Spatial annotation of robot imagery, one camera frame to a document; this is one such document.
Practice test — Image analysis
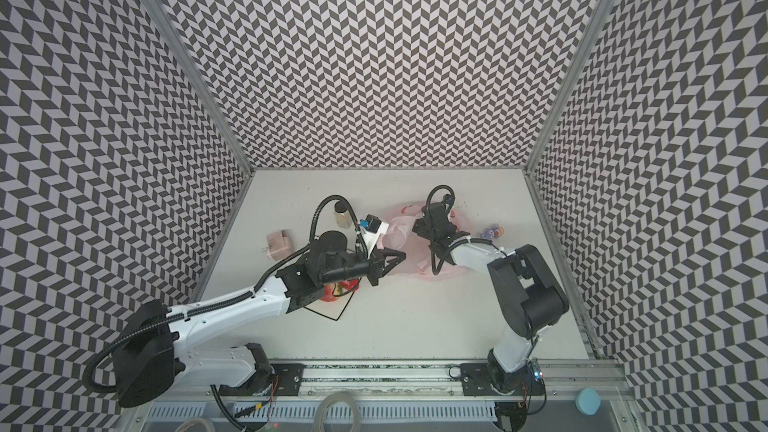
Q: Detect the clear tube loop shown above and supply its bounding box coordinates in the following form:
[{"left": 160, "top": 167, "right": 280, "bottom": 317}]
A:
[{"left": 312, "top": 391, "right": 362, "bottom": 432}]

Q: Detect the purple small toy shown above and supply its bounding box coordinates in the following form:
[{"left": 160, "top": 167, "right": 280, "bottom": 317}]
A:
[{"left": 478, "top": 224, "right": 505, "bottom": 240}]

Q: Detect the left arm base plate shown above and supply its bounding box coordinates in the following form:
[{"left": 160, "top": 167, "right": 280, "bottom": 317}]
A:
[{"left": 252, "top": 362, "right": 306, "bottom": 397}]

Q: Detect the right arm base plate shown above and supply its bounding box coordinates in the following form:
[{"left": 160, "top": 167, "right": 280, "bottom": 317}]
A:
[{"left": 459, "top": 362, "right": 546, "bottom": 397}]

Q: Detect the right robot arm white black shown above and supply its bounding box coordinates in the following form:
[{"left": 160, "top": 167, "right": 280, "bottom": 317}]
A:
[{"left": 412, "top": 184, "right": 570, "bottom": 394}]

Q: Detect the pink plastic bag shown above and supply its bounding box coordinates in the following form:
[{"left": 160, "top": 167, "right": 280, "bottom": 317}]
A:
[{"left": 377, "top": 202, "right": 469, "bottom": 281}]

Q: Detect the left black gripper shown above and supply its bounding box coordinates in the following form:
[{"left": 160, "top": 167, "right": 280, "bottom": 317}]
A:
[{"left": 322, "top": 246, "right": 409, "bottom": 289}]

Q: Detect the pink block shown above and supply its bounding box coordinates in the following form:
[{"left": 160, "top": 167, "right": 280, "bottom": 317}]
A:
[{"left": 264, "top": 230, "right": 295, "bottom": 261}]

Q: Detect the teal round cap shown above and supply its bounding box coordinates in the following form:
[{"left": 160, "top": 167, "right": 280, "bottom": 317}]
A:
[{"left": 575, "top": 388, "right": 602, "bottom": 416}]

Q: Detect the glass jar black lid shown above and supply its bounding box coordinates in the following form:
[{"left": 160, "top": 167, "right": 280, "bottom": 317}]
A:
[{"left": 334, "top": 201, "right": 353, "bottom": 229}]

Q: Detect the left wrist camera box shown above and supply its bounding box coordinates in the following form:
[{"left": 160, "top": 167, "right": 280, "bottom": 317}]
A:
[{"left": 359, "top": 214, "right": 389, "bottom": 242}]

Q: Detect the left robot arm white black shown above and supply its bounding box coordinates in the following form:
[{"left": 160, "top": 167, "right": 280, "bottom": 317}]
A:
[{"left": 81, "top": 215, "right": 406, "bottom": 408}]

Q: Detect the aluminium front rail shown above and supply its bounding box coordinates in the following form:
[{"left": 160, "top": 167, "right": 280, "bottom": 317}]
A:
[{"left": 272, "top": 359, "right": 634, "bottom": 400}]

